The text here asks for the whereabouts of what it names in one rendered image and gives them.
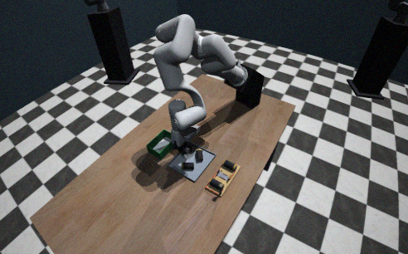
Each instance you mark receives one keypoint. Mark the green open box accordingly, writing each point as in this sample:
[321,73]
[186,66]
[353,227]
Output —
[161,145]

